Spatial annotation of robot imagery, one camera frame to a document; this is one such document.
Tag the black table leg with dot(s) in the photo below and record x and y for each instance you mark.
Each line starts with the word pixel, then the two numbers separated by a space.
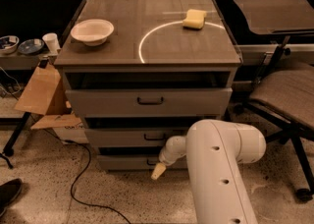
pixel 19 123

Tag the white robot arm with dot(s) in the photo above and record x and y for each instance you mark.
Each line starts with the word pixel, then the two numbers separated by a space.
pixel 213 150

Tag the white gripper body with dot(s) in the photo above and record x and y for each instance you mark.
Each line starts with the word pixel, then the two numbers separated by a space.
pixel 165 159

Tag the brown cardboard box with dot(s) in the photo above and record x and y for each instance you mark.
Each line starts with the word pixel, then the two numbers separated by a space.
pixel 44 95

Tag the grey drawer cabinet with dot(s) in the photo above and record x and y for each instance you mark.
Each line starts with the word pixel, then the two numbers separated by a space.
pixel 149 37

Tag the white patterned bowl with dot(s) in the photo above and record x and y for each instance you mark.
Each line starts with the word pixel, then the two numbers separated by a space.
pixel 8 44

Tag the grey drawer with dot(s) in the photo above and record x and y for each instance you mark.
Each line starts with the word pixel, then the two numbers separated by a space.
pixel 136 132
pixel 148 94
pixel 128 158

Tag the low grey side shelf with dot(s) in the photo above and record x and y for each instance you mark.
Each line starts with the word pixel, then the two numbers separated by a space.
pixel 18 61

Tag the grey middle drawer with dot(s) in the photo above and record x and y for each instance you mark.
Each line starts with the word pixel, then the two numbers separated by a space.
pixel 136 132

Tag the grey top drawer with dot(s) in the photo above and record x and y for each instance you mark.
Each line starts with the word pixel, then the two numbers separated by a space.
pixel 148 94

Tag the black shoe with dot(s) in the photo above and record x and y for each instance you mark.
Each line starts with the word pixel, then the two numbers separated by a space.
pixel 8 193

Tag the white paper cup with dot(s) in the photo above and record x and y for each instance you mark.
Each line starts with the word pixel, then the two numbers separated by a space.
pixel 52 42

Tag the yellow sponge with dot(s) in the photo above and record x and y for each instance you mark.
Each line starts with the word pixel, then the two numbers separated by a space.
pixel 194 19

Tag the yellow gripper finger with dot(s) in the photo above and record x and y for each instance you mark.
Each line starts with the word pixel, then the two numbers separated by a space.
pixel 159 169

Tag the grey office chair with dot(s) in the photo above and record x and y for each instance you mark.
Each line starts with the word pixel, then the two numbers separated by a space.
pixel 282 85

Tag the grey bottom drawer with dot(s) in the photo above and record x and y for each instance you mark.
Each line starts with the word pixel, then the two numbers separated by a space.
pixel 128 158

